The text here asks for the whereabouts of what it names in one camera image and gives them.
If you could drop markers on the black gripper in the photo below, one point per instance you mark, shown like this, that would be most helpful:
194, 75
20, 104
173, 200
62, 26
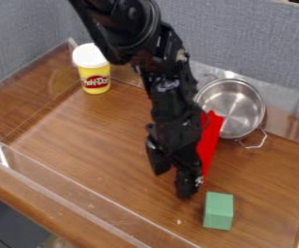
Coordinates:
174, 134

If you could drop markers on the red rectangular block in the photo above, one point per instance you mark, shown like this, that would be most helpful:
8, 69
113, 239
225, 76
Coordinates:
212, 123

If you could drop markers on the small stainless steel pot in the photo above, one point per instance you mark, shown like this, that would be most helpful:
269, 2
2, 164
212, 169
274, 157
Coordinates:
236, 100

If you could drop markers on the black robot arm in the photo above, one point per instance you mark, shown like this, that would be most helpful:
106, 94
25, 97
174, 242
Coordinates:
132, 36

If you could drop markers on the green foam block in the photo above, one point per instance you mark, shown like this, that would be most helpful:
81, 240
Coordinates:
220, 211

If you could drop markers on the clear acrylic table barrier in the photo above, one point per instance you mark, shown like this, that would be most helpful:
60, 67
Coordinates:
85, 171

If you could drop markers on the yellow Play-Doh container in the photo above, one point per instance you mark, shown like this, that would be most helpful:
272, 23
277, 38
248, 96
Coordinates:
93, 68

